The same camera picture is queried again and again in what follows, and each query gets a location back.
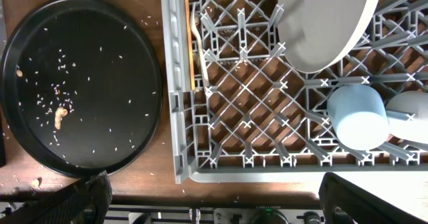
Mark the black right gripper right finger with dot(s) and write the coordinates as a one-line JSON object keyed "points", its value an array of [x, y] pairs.
{"points": [[344, 202]]}

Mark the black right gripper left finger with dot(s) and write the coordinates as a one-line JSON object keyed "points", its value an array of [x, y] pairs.
{"points": [[84, 201]]}

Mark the light blue cup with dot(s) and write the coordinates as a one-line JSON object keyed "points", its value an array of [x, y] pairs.
{"points": [[358, 117]]}

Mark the small white cup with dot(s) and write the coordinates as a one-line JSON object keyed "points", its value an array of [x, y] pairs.
{"points": [[407, 115]]}

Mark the grey plate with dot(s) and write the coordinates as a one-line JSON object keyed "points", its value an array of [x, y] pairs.
{"points": [[318, 33]]}

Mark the white plastic fork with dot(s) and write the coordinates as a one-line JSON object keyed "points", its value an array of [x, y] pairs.
{"points": [[194, 31]]}

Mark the wooden chopstick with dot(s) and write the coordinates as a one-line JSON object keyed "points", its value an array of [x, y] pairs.
{"points": [[190, 45]]}

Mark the grey dishwasher rack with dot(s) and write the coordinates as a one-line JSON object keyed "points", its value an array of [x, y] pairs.
{"points": [[263, 121]]}

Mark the peanut on table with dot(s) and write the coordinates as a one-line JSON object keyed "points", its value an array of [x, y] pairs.
{"points": [[35, 183]]}

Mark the peanut on black tray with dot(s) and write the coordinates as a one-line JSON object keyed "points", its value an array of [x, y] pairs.
{"points": [[59, 114]]}

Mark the round black tray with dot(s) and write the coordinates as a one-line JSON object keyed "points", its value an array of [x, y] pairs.
{"points": [[93, 59]]}

